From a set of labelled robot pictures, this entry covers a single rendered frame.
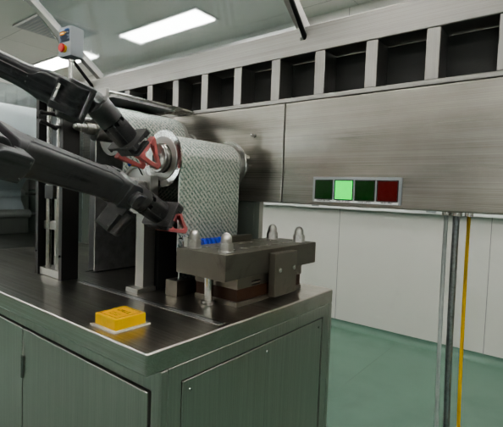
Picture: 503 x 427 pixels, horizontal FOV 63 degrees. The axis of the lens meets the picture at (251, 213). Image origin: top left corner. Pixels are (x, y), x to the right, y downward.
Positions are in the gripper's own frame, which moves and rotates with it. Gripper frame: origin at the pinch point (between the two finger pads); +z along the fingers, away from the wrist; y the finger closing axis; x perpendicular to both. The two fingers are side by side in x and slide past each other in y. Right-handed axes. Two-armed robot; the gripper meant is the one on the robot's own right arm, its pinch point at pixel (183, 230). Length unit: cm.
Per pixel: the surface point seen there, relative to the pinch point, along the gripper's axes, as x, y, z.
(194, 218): 4.3, 0.2, 1.6
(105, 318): -27.0, 10.1, -17.7
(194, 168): 15.5, 0.2, -5.4
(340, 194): 24.2, 29.3, 20.7
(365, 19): 65, 33, -1
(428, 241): 111, -8, 240
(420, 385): 4, 11, 221
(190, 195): 8.8, 0.2, -2.7
